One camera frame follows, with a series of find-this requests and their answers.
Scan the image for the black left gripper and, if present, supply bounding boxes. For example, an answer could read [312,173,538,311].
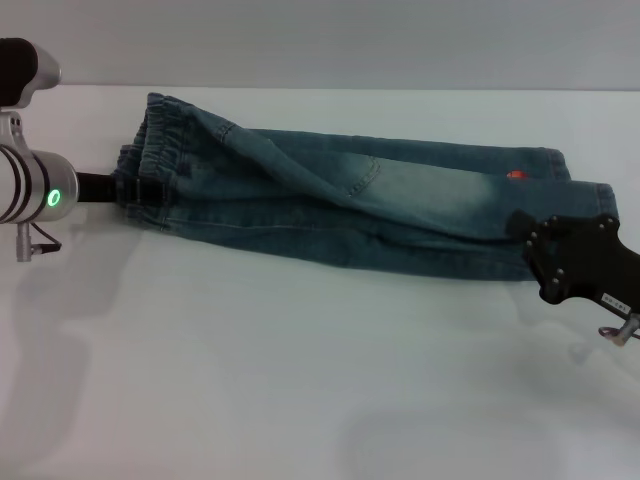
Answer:
[75,172,169,206]

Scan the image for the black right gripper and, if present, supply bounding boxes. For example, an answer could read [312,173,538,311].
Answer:
[504,210,640,316]

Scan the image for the blue denim jeans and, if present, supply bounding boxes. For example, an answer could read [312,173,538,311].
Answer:
[112,91,621,286]

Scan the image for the black cable with silver plug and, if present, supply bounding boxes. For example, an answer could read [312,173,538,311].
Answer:
[14,222,63,262]

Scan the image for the small silver plug purple wires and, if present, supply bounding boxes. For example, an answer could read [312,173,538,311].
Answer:
[598,314,640,346]

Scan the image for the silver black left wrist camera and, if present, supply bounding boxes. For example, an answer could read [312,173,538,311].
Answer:
[0,37,63,109]

